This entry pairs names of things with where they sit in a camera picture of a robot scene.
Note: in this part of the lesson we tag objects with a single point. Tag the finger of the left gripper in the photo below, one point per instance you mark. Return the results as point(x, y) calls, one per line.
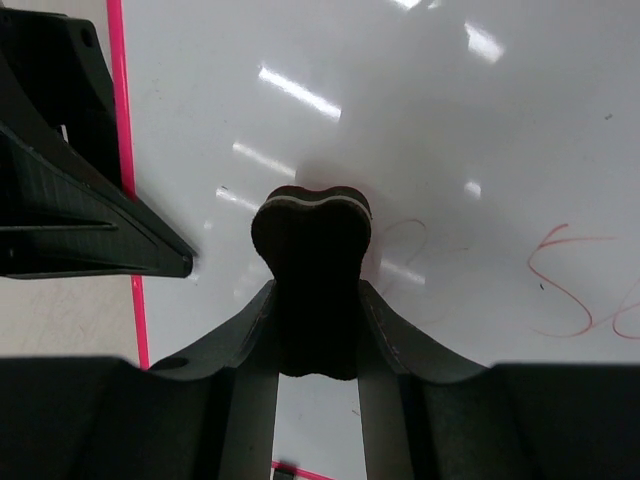
point(64, 214)

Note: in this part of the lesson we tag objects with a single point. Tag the pink framed whiteboard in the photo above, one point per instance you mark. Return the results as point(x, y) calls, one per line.
point(497, 144)

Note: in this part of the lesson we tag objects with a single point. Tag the black whiteboard stand foot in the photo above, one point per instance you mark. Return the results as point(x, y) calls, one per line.
point(283, 470)

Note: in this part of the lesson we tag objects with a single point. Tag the black felt eraser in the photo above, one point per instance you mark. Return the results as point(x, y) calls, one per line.
point(314, 243)

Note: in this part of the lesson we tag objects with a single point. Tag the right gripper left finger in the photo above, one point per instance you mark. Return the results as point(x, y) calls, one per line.
point(237, 366)

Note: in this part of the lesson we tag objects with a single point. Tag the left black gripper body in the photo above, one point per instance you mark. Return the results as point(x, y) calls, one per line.
point(57, 101)

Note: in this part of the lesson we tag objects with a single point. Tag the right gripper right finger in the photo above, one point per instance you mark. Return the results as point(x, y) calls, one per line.
point(395, 362)

